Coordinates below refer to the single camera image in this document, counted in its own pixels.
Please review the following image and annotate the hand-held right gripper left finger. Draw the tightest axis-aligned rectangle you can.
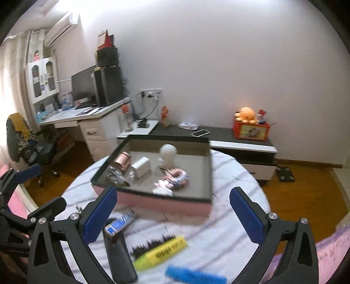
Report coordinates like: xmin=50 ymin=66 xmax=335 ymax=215
xmin=27 ymin=187 xmax=118 ymax=284

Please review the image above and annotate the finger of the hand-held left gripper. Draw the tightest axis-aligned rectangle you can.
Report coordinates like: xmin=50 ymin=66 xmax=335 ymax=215
xmin=0 ymin=197 xmax=67 ymax=256
xmin=0 ymin=164 xmax=42 ymax=197

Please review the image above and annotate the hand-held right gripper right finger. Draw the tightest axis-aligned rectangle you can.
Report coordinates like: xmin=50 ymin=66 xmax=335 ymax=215
xmin=229 ymin=187 xmax=320 ymax=284

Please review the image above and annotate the blue and gold pack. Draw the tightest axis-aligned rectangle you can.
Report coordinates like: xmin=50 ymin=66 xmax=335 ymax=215
xmin=103 ymin=210 xmax=137 ymax=236

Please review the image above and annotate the clear plastic packet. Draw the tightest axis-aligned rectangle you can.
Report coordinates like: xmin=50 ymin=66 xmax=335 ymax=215
xmin=108 ymin=164 xmax=131 ymax=187

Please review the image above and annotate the black remote control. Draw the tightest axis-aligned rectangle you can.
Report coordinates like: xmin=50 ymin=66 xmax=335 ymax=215
xmin=103 ymin=232 xmax=138 ymax=283

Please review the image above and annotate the row of black binder clips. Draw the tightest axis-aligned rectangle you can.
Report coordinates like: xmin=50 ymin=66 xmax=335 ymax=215
xmin=131 ymin=233 xmax=177 ymax=256

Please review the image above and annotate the copper coloured cylinder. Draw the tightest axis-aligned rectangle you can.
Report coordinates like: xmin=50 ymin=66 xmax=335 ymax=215
xmin=111 ymin=151 xmax=132 ymax=171

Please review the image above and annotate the white charger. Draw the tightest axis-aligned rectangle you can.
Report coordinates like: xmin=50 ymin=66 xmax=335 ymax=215
xmin=128 ymin=156 xmax=151 ymax=181

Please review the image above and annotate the pink box with dark rim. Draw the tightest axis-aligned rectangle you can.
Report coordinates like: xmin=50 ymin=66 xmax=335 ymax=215
xmin=90 ymin=134 xmax=214 ymax=217

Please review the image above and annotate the white building block figure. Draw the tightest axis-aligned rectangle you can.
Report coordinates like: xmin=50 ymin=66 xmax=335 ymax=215
xmin=153 ymin=180 xmax=174 ymax=196

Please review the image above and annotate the yellow highlighter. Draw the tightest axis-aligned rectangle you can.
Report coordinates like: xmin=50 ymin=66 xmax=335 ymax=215
xmin=133 ymin=236 xmax=189 ymax=271

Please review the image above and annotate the pink building block figure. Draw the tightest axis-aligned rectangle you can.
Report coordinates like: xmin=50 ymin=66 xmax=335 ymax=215
xmin=164 ymin=168 xmax=190 ymax=190

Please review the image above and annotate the blue highlighter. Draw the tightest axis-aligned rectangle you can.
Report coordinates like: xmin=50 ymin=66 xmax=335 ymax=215
xmin=165 ymin=265 xmax=228 ymax=284

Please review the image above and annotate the white round-headed figurine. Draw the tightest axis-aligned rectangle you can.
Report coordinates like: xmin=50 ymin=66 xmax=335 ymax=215
xmin=159 ymin=144 xmax=178 ymax=171

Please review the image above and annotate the black office chair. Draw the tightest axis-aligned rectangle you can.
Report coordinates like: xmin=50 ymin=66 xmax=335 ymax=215
xmin=7 ymin=113 xmax=62 ymax=187

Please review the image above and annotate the pink blanket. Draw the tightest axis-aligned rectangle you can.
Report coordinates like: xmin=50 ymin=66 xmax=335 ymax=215
xmin=0 ymin=164 xmax=39 ymax=238

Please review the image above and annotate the striped white tablecloth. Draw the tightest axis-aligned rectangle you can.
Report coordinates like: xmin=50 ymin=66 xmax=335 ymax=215
xmin=59 ymin=149 xmax=271 ymax=284

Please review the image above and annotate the yellow patterned cloth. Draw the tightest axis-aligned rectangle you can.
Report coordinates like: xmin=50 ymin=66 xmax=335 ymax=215
xmin=7 ymin=113 xmax=37 ymax=164

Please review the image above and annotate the black bathroom scale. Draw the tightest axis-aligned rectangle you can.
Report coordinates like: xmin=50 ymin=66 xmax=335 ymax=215
xmin=276 ymin=166 xmax=296 ymax=183

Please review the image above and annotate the black and white TV stand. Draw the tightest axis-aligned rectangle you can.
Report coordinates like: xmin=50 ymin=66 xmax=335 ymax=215
xmin=149 ymin=124 xmax=278 ymax=186

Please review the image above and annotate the red printed storage box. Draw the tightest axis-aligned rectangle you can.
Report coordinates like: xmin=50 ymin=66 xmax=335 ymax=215
xmin=232 ymin=120 xmax=271 ymax=142

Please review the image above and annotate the white nightstand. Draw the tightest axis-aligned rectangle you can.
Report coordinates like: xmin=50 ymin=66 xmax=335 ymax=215
xmin=117 ymin=119 xmax=159 ymax=140

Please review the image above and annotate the white desk with drawers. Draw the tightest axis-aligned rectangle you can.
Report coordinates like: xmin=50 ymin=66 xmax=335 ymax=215
xmin=38 ymin=97 xmax=132 ymax=163

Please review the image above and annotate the cream curtain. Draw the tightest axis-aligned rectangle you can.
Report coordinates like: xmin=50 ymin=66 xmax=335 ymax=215
xmin=0 ymin=29 xmax=46 ymax=164

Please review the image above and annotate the white glass-door cabinet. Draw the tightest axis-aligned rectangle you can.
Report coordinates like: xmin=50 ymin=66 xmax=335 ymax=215
xmin=26 ymin=56 xmax=61 ymax=104

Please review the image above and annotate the pink quilt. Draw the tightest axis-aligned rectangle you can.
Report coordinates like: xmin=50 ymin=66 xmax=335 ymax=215
xmin=262 ymin=224 xmax=350 ymax=284

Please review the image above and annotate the clear bottle with red cap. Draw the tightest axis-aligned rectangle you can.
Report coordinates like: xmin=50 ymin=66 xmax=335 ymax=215
xmin=122 ymin=104 xmax=132 ymax=132

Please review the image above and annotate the orange octopus plush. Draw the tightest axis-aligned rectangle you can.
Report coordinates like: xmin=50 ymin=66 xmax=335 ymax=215
xmin=234 ymin=106 xmax=257 ymax=125

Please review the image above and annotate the black computer monitor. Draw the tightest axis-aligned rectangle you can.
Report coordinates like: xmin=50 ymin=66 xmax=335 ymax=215
xmin=71 ymin=66 xmax=97 ymax=102

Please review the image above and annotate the orange snack bag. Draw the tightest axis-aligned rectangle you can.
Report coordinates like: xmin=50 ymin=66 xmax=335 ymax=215
xmin=161 ymin=106 xmax=170 ymax=129

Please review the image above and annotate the black computer tower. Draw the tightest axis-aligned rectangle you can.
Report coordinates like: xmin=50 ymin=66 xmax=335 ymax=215
xmin=94 ymin=66 xmax=125 ymax=107

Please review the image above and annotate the black speaker box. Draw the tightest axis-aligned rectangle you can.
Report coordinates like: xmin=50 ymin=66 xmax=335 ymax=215
xmin=95 ymin=47 xmax=119 ymax=68

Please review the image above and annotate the white air conditioner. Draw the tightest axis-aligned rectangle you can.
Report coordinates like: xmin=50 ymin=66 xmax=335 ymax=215
xmin=44 ymin=12 xmax=81 ymax=46

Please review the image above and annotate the white wall power outlet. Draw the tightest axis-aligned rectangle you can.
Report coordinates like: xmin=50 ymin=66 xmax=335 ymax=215
xmin=140 ymin=88 xmax=164 ymax=99

